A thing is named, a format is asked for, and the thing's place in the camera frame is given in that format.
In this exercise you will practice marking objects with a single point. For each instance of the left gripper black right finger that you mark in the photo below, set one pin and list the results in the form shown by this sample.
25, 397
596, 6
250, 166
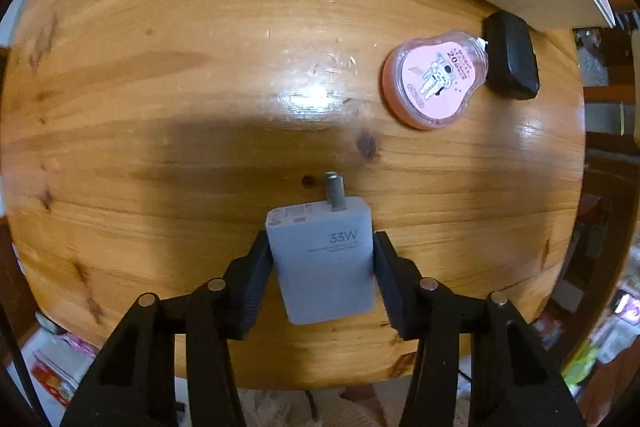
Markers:
514, 379

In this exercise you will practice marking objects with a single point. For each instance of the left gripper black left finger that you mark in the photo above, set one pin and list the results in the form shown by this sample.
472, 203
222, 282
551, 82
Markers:
131, 382

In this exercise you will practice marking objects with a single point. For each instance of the white 33W charger plug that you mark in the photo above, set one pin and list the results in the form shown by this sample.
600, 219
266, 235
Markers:
323, 255

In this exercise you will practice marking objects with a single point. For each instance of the pink floss dispenser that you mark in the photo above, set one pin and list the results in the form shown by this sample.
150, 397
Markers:
428, 82

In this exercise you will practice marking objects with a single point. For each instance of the black charger adapter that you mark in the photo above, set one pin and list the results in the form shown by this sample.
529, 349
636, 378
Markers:
512, 63

